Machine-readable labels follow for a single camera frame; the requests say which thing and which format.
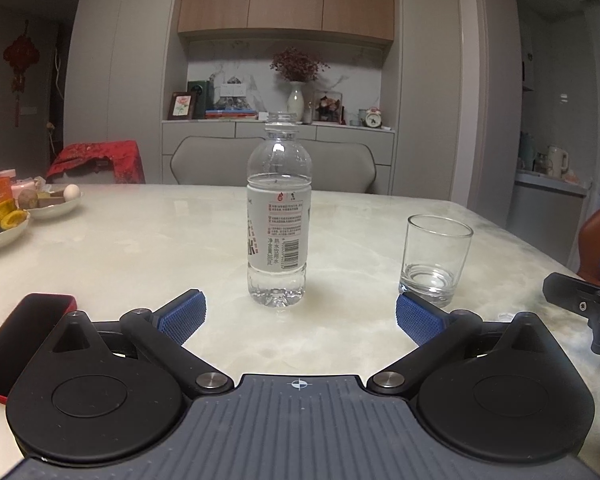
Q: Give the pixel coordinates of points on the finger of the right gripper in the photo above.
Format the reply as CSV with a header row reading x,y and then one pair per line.
x,y
572,294

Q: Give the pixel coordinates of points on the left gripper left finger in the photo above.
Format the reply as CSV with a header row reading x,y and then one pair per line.
x,y
159,337

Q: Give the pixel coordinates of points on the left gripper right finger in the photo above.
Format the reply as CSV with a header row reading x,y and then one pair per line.
x,y
440,337

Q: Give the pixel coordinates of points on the clear plastic water bottle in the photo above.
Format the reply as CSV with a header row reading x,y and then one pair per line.
x,y
279,188

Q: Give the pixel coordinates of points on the clear drinking glass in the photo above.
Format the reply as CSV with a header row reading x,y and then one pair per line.
x,y
434,254

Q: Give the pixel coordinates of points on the white electric kettle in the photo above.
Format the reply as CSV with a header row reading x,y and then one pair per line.
x,y
558,161

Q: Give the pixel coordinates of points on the red smartphone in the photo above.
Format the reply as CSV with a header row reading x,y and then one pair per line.
x,y
24,330

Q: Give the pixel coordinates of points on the white snack plate far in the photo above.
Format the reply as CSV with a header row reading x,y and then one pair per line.
x,y
48,205

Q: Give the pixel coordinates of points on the white snack plate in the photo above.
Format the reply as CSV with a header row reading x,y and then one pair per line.
x,y
48,205
9,236

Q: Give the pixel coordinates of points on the left beige dining chair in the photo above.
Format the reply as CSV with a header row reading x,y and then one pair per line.
x,y
200,160

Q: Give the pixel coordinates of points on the beige dining chair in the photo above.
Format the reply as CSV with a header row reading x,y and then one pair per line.
x,y
341,167
200,160

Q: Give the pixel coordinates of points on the red cloth covered chair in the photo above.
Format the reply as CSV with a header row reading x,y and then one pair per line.
x,y
122,158

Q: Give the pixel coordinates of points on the white snack plate near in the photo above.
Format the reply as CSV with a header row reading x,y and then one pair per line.
x,y
9,236

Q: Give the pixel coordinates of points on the right beige dining chair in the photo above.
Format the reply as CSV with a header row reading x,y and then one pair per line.
x,y
341,167

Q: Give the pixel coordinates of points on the grey sideboard cabinet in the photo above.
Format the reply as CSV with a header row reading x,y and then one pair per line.
x,y
380,142

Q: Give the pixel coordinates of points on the small alarm clock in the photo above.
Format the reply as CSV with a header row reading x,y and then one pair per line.
x,y
373,118

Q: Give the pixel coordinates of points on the framed flower picture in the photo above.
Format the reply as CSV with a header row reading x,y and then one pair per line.
x,y
181,106

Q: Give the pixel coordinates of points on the stack of books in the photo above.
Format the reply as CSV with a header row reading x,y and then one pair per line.
x,y
231,114

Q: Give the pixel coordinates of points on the dark green speaker box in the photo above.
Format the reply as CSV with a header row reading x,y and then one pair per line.
x,y
203,91

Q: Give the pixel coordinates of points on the glass flower display case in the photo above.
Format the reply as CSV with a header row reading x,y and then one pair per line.
x,y
327,106

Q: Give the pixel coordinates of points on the white ceramic vase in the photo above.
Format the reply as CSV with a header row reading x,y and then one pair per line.
x,y
295,101

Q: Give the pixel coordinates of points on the dried red flowers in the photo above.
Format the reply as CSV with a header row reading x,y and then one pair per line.
x,y
292,65

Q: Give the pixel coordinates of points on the red chinese knot ornament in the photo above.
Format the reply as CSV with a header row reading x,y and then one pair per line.
x,y
20,55

